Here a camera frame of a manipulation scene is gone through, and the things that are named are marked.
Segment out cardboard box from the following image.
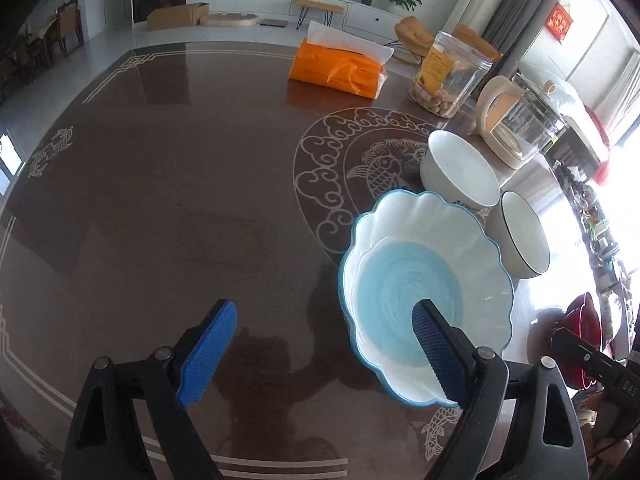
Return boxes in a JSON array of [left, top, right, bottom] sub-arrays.
[[146, 2, 210, 31]]

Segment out blue scalloped bowl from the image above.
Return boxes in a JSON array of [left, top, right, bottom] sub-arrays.
[[337, 189, 515, 407]]

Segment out red cloth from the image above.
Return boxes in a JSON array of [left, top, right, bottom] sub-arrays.
[[581, 106, 614, 184]]

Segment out orange lounge chair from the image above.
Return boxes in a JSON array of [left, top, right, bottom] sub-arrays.
[[394, 15, 504, 64]]

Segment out wooden dining chairs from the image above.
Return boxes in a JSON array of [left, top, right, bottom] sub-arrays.
[[14, 2, 84, 69]]

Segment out white ribbed bowl dark rim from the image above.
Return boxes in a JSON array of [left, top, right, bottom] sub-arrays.
[[487, 190, 551, 280]]

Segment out white television cabinet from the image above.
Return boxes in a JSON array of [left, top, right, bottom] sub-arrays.
[[185, 0, 402, 42]]

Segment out white bowl with blue print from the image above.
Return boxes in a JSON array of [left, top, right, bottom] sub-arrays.
[[418, 130, 501, 210]]

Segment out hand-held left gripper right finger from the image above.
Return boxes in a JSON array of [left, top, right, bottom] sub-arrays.
[[411, 299, 590, 480]]

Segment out red wall decoration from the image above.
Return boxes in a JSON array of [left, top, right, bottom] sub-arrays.
[[546, 2, 574, 41]]

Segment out round beige floor cushion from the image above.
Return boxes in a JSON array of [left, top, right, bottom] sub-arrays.
[[199, 11, 261, 29]]

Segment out red flower-shaped plate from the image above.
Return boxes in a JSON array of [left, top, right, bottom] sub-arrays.
[[564, 291, 604, 391]]

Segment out glass kettle with cream handle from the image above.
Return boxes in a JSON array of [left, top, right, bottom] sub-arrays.
[[475, 73, 567, 170]]

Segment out wooden bench with metal legs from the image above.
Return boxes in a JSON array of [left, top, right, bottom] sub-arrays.
[[292, 0, 347, 29]]

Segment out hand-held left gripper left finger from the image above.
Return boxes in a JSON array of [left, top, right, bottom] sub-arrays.
[[61, 299, 239, 480]]

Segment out grey curtain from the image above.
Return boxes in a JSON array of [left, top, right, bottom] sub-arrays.
[[482, 0, 564, 57]]

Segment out orange tissue pack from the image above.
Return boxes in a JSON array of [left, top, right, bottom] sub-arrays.
[[288, 21, 396, 100]]

